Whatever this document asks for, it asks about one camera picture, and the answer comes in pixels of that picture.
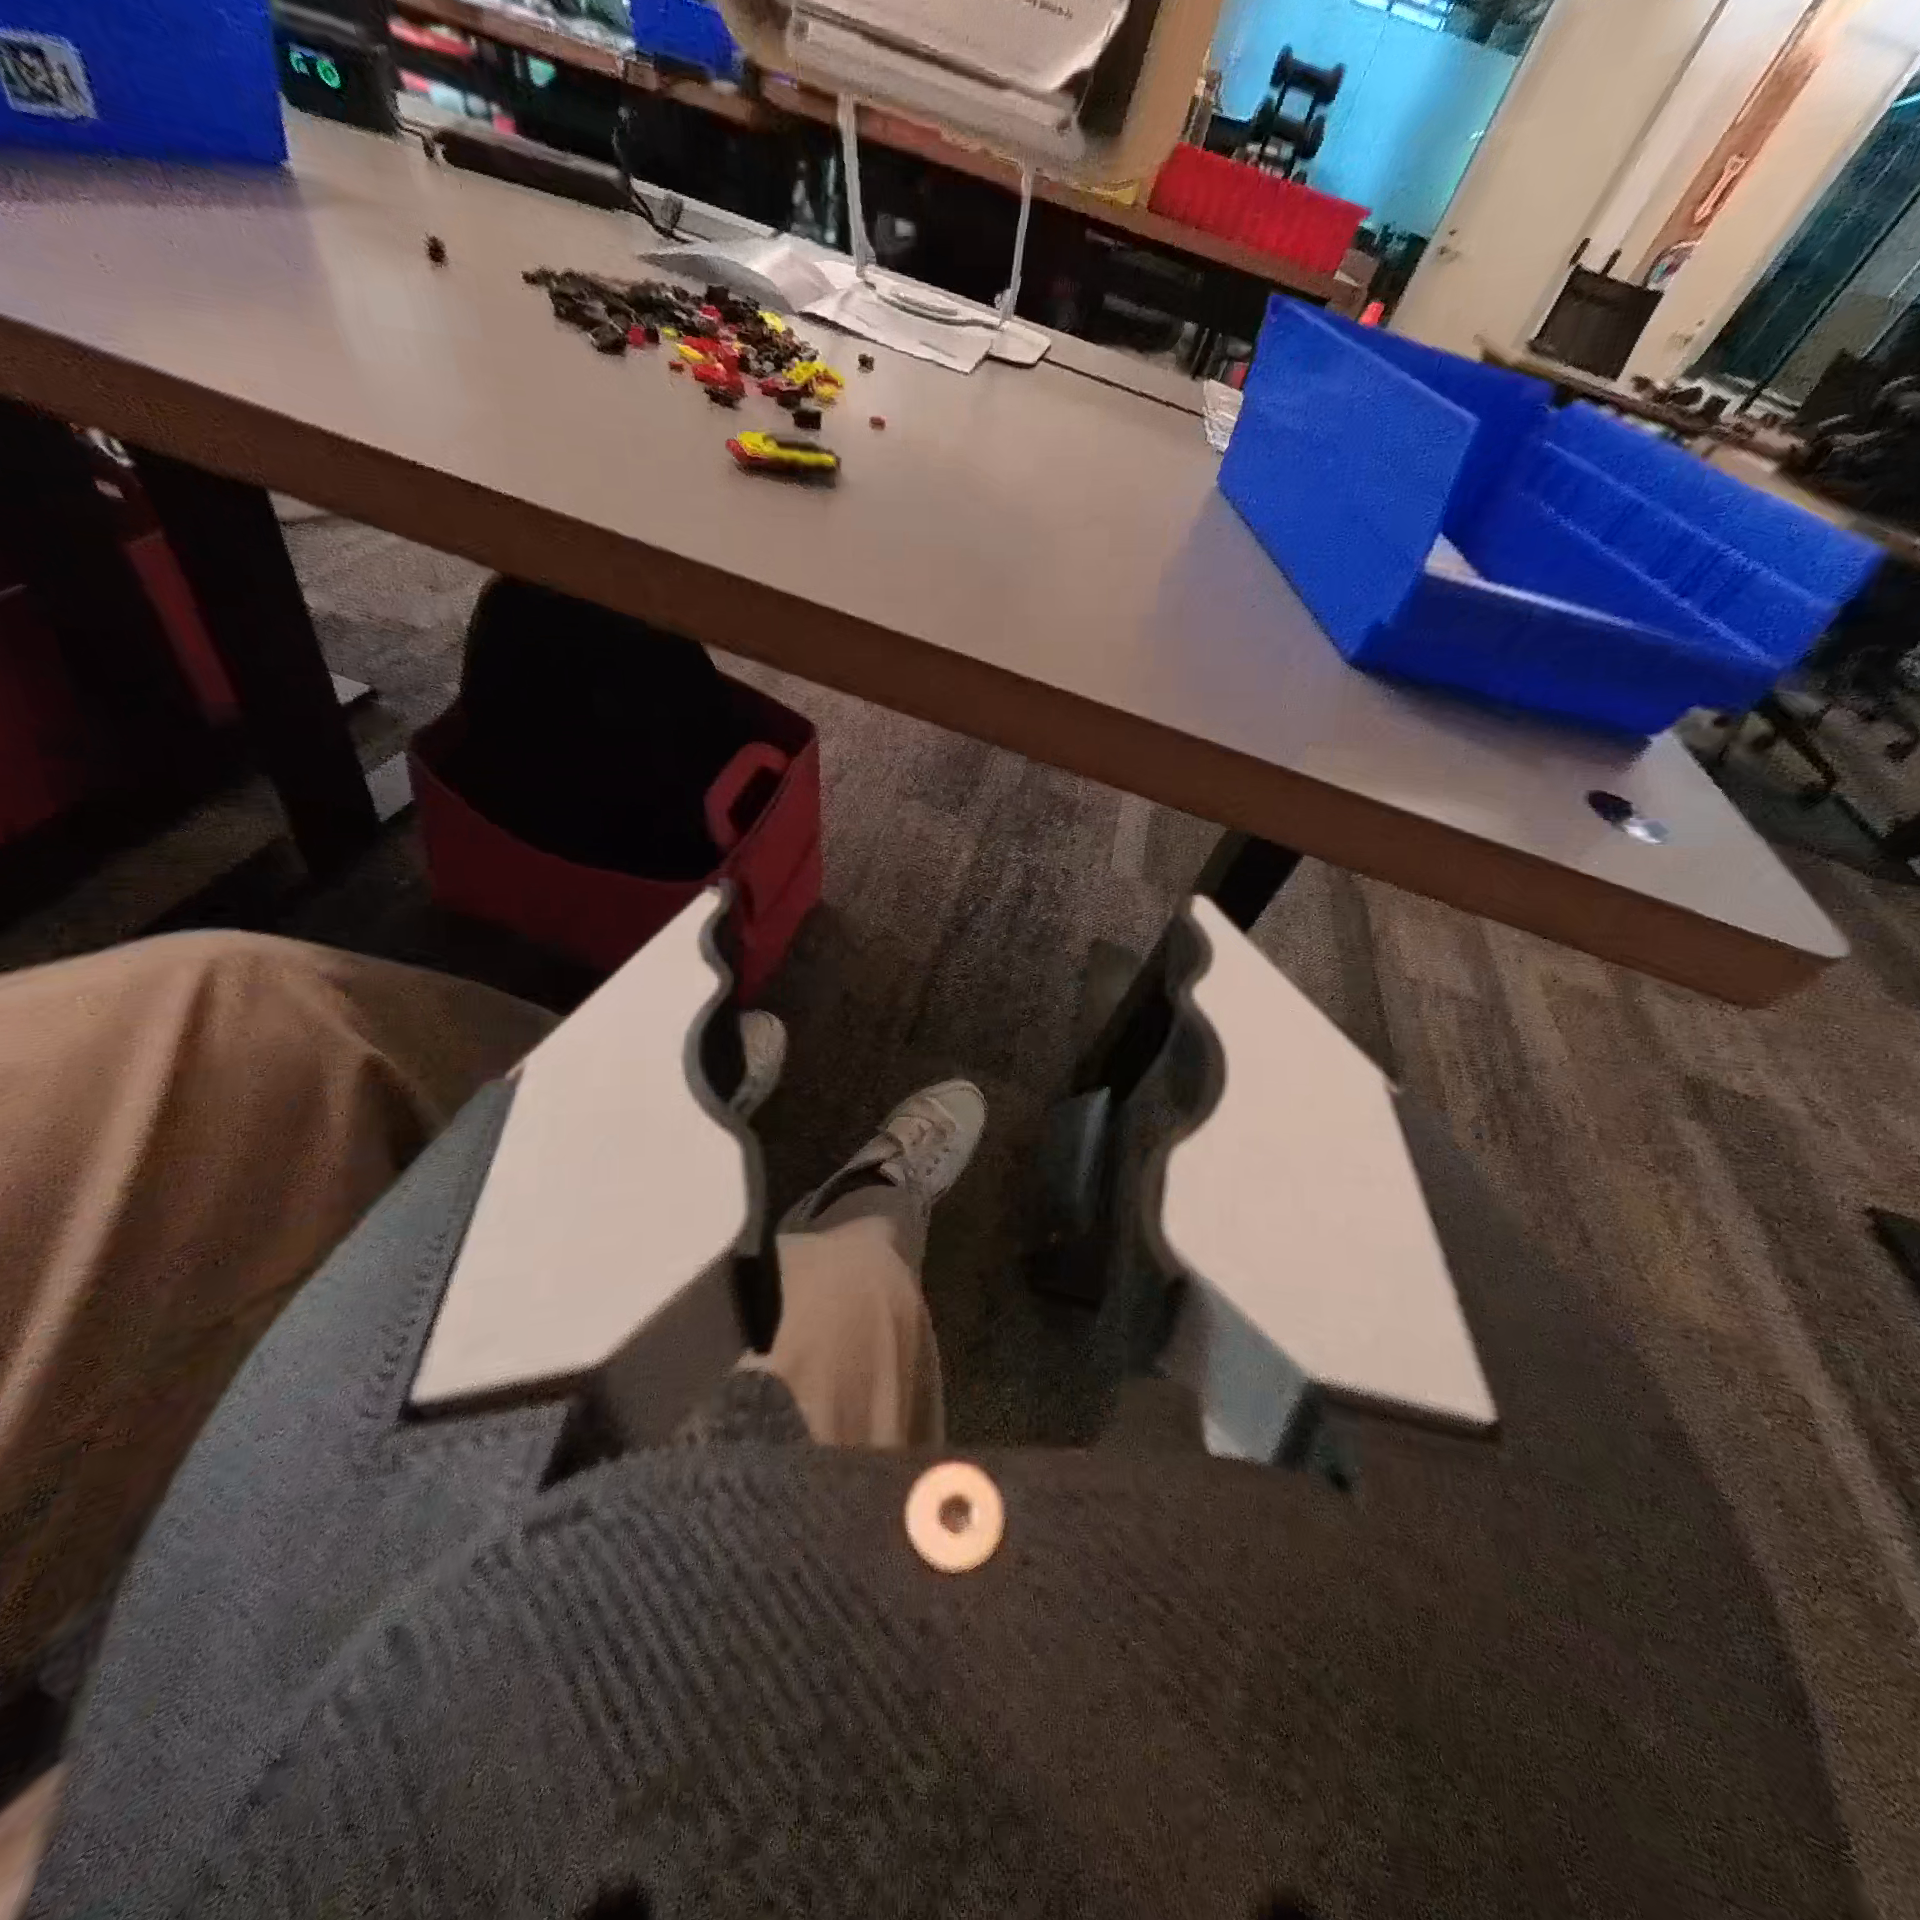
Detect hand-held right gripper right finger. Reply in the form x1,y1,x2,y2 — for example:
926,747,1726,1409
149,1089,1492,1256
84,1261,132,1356
1144,893,1501,1468

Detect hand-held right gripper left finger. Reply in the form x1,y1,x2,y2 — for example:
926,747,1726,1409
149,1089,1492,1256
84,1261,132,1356
408,887,780,1416

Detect pile of lego pieces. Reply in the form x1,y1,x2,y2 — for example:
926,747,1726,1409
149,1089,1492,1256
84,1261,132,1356
523,262,853,408

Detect black table leg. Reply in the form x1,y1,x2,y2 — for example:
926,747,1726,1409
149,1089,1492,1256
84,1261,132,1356
134,451,379,881
1029,827,1306,1300

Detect red plastic crate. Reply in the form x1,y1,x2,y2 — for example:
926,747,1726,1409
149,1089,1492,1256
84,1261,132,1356
408,682,826,1003

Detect black bag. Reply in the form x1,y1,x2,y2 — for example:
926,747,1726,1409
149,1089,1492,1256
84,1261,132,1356
452,575,760,881

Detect blue plastic storage bin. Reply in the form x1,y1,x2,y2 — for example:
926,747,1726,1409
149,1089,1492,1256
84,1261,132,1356
1218,295,1887,740
0,0,291,165

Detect white paper sheet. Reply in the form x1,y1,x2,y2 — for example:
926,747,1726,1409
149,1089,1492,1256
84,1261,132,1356
804,290,999,376

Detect folded paper leaflet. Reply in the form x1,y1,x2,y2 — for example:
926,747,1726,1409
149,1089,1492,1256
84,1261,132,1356
645,241,841,309

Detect red plastic bin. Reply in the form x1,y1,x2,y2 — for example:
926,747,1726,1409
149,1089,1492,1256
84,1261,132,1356
1146,140,1374,276

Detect black power strip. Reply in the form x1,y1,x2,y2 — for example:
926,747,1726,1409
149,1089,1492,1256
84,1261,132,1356
434,117,684,211

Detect black device green lights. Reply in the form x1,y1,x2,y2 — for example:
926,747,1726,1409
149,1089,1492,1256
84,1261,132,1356
278,0,404,121

